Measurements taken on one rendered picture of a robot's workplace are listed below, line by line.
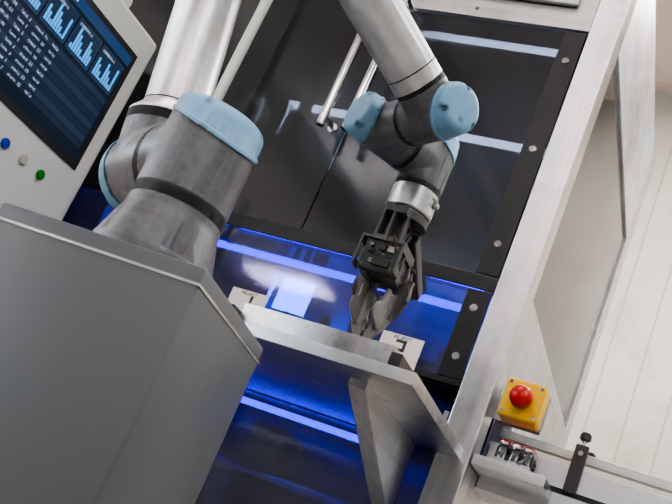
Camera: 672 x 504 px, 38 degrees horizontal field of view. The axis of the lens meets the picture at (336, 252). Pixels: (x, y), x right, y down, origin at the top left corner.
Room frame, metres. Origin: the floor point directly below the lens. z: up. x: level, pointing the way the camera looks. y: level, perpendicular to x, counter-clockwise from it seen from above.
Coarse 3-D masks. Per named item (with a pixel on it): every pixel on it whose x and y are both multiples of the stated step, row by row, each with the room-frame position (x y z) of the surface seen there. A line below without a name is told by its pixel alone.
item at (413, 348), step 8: (384, 336) 1.77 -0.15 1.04; (392, 336) 1.77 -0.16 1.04; (400, 336) 1.76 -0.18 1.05; (392, 344) 1.76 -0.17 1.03; (400, 344) 1.76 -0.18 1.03; (408, 344) 1.75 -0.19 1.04; (416, 344) 1.74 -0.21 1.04; (400, 352) 1.75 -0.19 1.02; (408, 352) 1.75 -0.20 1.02; (416, 352) 1.74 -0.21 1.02; (408, 360) 1.75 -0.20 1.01; (416, 360) 1.74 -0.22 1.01
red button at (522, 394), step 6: (516, 390) 1.62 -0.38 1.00; (522, 390) 1.62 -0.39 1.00; (528, 390) 1.62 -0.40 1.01; (510, 396) 1.63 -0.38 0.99; (516, 396) 1.62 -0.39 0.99; (522, 396) 1.62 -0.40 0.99; (528, 396) 1.61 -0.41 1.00; (516, 402) 1.62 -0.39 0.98; (522, 402) 1.62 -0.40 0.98; (528, 402) 1.62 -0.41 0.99; (522, 408) 1.63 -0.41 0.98
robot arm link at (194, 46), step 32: (192, 0) 1.14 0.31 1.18; (224, 0) 1.14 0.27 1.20; (192, 32) 1.14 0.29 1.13; (224, 32) 1.15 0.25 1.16; (160, 64) 1.15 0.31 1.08; (192, 64) 1.14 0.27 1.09; (160, 96) 1.15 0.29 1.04; (128, 128) 1.15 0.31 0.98; (128, 160) 1.13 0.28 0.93; (128, 192) 1.15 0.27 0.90
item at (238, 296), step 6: (234, 288) 1.92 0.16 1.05; (240, 288) 1.91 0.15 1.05; (234, 294) 1.92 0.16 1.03; (240, 294) 1.91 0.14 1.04; (246, 294) 1.91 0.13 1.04; (252, 294) 1.90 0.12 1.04; (258, 294) 1.90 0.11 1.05; (234, 300) 1.91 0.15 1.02; (240, 300) 1.91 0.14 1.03; (246, 300) 1.90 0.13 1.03; (252, 300) 1.90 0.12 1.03; (258, 300) 1.89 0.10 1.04; (264, 300) 1.89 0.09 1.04; (240, 306) 1.91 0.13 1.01; (264, 306) 1.89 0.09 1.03
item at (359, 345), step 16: (256, 320) 1.46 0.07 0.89; (272, 320) 1.45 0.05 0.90; (288, 320) 1.44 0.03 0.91; (304, 320) 1.43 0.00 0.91; (304, 336) 1.43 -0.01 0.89; (320, 336) 1.41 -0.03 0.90; (336, 336) 1.40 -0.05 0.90; (352, 336) 1.39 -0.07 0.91; (352, 352) 1.39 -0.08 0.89; (368, 352) 1.38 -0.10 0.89; (384, 352) 1.37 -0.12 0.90
